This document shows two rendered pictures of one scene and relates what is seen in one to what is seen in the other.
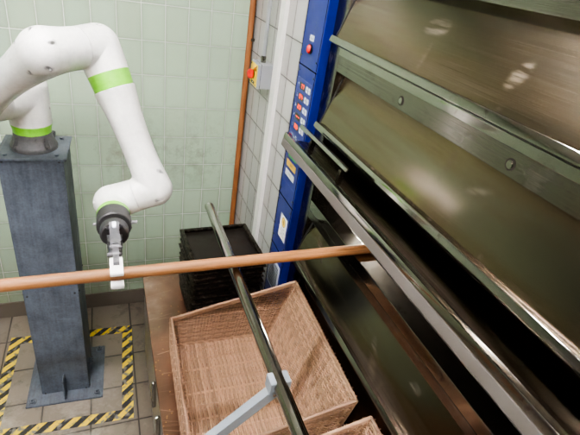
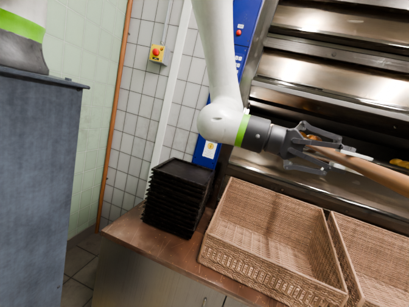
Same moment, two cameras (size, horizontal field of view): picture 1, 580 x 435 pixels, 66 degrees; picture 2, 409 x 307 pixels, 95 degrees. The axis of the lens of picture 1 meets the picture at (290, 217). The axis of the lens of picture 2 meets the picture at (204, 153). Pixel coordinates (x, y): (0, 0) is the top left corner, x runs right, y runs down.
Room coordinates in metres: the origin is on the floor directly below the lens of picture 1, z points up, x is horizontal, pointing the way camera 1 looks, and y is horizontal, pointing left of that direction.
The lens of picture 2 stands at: (0.83, 0.97, 1.22)
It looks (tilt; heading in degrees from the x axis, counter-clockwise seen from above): 13 degrees down; 307
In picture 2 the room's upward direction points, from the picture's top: 15 degrees clockwise
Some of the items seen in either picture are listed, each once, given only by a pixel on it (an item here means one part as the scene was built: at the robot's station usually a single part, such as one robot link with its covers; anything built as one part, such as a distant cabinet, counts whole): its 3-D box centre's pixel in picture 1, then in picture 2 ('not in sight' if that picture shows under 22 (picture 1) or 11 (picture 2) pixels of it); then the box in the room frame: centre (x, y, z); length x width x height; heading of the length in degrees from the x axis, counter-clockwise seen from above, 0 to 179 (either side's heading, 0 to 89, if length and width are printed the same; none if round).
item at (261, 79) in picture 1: (261, 74); (159, 55); (1.94, 0.23, 1.46); 0.10 x 0.07 x 0.10; 25
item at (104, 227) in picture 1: (114, 236); (284, 142); (0.97, 0.46, 1.19); 0.09 x 0.07 x 0.08; 25
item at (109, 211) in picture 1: (115, 223); (256, 134); (1.04, 0.49, 1.19); 0.12 x 0.06 x 0.09; 115
